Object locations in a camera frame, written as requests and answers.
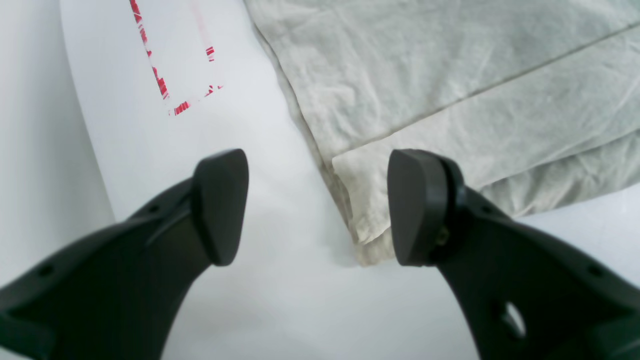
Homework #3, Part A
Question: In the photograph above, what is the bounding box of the beige grey t-shirt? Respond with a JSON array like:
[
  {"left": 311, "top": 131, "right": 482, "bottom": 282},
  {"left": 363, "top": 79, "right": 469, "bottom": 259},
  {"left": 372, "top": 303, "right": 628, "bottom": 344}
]
[{"left": 245, "top": 0, "right": 640, "bottom": 267}]

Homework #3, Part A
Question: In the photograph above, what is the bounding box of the red tape rectangle marking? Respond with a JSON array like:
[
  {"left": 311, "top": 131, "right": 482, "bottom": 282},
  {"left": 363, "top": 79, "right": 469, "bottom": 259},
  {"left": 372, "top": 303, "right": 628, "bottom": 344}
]
[{"left": 130, "top": 0, "right": 224, "bottom": 117}]

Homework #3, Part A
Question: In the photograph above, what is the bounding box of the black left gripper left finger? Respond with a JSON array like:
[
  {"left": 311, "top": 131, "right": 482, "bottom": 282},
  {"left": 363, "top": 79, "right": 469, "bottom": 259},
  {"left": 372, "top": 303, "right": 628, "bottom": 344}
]
[{"left": 0, "top": 148, "right": 249, "bottom": 360}]

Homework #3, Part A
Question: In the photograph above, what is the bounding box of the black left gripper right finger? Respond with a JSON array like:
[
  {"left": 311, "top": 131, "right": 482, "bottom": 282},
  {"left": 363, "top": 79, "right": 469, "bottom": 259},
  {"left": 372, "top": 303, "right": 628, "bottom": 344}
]
[{"left": 387, "top": 149, "right": 640, "bottom": 360}]

